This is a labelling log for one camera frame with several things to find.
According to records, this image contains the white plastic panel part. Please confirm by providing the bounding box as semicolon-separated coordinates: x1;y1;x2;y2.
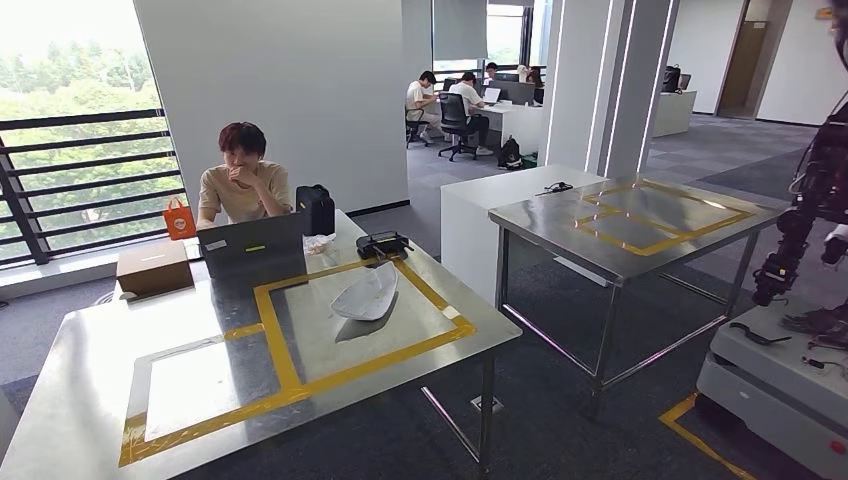
329;260;401;323

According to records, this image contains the large steel workbench yellow tape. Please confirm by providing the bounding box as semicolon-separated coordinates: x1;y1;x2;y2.
0;209;524;480

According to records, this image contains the black device with antennas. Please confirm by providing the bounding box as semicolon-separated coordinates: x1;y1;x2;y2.
354;229;416;270

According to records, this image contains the crumpled clear plastic wrap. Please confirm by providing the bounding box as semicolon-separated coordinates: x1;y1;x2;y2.
302;232;338;257

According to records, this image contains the black upright bag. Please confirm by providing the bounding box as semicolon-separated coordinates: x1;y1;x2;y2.
295;183;337;238

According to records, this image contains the black office chair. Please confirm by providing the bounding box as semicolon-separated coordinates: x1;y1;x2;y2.
404;107;433;149
436;91;480;164

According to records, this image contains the black backpack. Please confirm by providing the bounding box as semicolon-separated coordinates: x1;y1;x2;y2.
496;135;524;172

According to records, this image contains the small steel table yellow tape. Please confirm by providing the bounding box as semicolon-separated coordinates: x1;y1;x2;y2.
488;174;788;423

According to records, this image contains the white office desk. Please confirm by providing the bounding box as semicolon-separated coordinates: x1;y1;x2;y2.
472;102;545;158

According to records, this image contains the grey laptop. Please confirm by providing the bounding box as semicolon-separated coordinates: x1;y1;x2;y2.
196;211;310;301

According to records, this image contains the grey roller blind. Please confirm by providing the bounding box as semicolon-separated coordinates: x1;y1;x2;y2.
433;0;489;63

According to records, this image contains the orange paper bag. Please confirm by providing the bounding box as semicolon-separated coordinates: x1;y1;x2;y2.
162;195;199;242

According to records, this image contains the cardboard box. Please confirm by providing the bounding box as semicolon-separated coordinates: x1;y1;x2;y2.
115;239;196;301

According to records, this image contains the white counter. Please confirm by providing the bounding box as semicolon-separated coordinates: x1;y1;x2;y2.
651;89;699;139

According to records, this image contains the black curved tool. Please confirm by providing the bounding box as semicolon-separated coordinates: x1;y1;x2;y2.
727;321;794;348

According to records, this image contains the black window railing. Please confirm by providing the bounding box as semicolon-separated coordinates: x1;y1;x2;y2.
0;108;188;270

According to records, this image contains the brown door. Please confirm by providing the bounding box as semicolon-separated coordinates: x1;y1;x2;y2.
718;0;774;121

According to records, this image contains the grey metal cabinet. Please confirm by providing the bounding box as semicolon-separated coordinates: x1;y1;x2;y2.
694;296;848;480

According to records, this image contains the black detached robot hand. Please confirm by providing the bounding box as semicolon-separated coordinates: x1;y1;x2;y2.
779;305;848;337

